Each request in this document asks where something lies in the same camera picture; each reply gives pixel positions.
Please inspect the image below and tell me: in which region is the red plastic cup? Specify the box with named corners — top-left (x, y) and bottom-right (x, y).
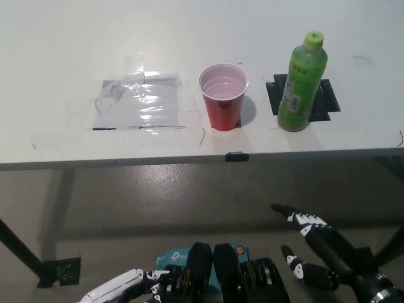
top-left (198, 63), bottom-right (250, 132)

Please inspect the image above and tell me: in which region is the black table leg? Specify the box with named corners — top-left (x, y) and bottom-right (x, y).
top-left (0, 217), bottom-right (45, 282)
top-left (371, 225), bottom-right (404, 268)

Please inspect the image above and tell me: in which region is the black tape square marker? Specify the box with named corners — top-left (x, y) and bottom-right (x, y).
top-left (264, 74), bottom-right (342, 123)

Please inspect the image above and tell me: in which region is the green tea plastic bottle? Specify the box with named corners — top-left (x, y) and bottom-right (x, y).
top-left (276, 30), bottom-right (328, 133)

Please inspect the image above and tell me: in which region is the clear tape strip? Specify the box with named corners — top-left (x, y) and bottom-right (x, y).
top-left (121, 54), bottom-right (146, 77)

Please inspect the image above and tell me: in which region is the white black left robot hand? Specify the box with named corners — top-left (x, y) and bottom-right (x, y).
top-left (78, 267), bottom-right (173, 303)

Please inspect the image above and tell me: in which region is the taped clear plastic sheet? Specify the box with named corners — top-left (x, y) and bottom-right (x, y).
top-left (92, 71), bottom-right (184, 131)

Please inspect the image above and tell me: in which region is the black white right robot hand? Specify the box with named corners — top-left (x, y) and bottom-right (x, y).
top-left (270, 203), bottom-right (391, 300)

